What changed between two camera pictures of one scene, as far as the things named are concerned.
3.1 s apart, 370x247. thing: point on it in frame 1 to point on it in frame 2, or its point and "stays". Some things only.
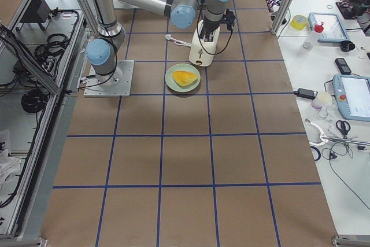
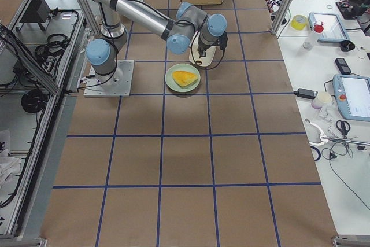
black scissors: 342,130 stays
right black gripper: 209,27 to 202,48
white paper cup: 322,98 stays
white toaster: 202,52 stays
